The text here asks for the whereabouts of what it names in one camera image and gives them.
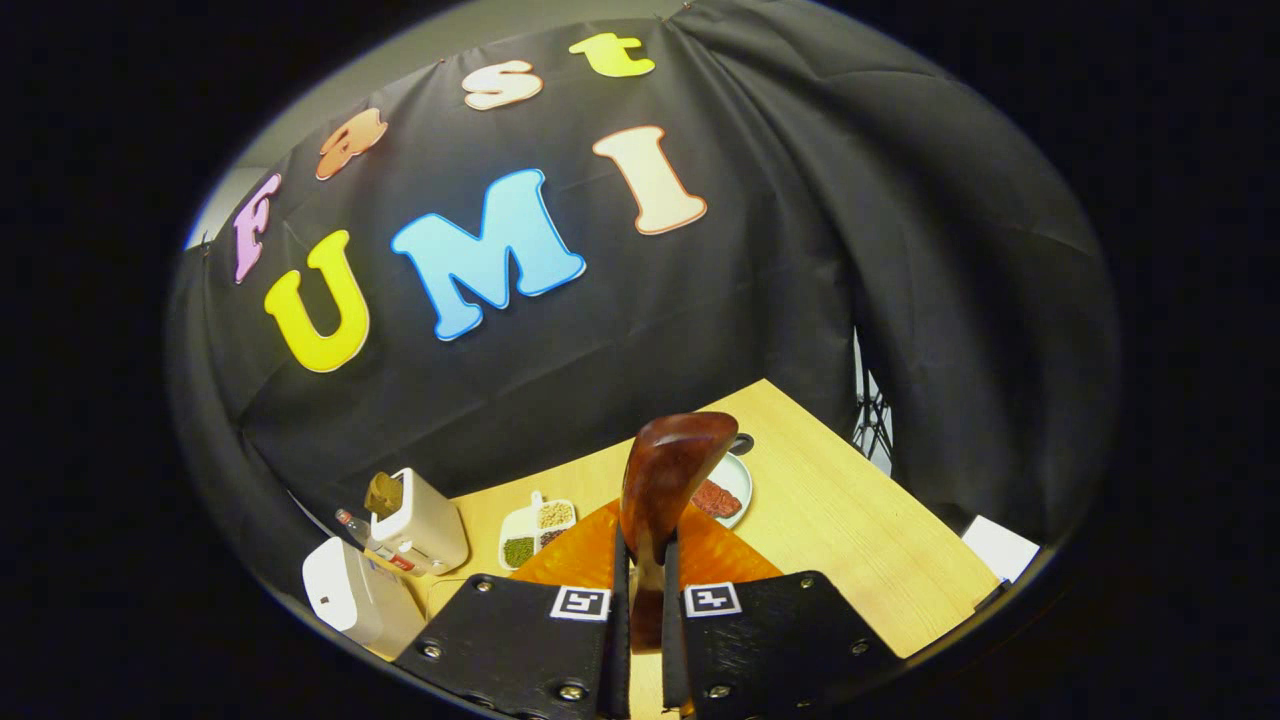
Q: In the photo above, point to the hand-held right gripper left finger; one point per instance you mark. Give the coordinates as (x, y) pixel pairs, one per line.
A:
(510, 640)

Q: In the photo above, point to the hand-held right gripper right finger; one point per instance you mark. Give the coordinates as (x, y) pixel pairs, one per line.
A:
(770, 640)

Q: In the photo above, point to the white rice cooker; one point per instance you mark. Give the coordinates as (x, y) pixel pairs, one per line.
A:
(355, 595)

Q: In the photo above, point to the brown wooden spoon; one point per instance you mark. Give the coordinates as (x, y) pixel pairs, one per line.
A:
(670, 470)

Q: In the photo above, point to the clear plastic container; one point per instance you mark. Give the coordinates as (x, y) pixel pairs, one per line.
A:
(447, 600)

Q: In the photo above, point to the white divided bean dish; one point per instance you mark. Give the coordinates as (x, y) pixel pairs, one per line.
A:
(530, 535)

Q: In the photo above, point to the red meat slice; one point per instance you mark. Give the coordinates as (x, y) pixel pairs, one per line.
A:
(717, 498)

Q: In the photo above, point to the pale green plate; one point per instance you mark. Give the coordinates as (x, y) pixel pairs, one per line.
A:
(738, 475)

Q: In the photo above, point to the small clear bottle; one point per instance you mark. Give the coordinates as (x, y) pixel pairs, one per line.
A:
(350, 525)

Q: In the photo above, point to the white paper sheet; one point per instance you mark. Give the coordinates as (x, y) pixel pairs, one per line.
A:
(1000, 548)

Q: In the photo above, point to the black tripod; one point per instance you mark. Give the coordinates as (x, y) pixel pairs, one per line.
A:
(873, 410)

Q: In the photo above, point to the black backdrop cloth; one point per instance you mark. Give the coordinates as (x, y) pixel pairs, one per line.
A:
(780, 250)

